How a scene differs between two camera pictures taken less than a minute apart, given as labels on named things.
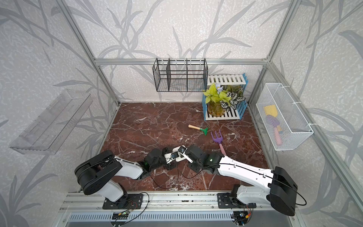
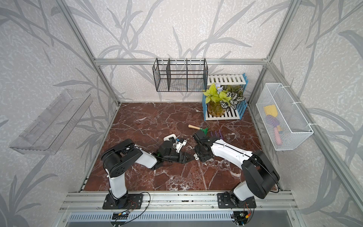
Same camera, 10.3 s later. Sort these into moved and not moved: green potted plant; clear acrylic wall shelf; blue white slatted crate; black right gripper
Moved: black right gripper
Not moved: green potted plant; blue white slatted crate; clear acrylic wall shelf
